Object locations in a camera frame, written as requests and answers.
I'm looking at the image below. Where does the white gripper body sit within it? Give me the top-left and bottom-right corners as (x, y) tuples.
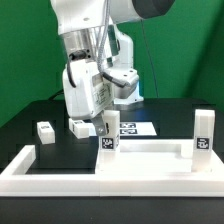
(63, 60), (113, 120)

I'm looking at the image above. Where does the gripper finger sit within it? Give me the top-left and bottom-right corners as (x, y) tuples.
(91, 114), (108, 136)

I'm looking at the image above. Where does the white desk top panel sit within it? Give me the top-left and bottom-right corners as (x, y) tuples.
(95, 139), (213, 175)

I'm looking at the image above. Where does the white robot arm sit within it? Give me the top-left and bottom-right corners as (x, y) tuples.
(50, 0), (175, 136)

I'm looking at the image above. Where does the marker tag sheet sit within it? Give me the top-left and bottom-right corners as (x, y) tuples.
(119, 122), (157, 136)

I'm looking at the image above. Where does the white U-shaped fence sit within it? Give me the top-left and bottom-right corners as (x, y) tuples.
(0, 145), (224, 197)

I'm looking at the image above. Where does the black cable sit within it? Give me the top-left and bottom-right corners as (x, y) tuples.
(48, 88), (65, 101)

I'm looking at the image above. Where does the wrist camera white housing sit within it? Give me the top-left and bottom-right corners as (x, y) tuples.
(106, 68), (139, 99)

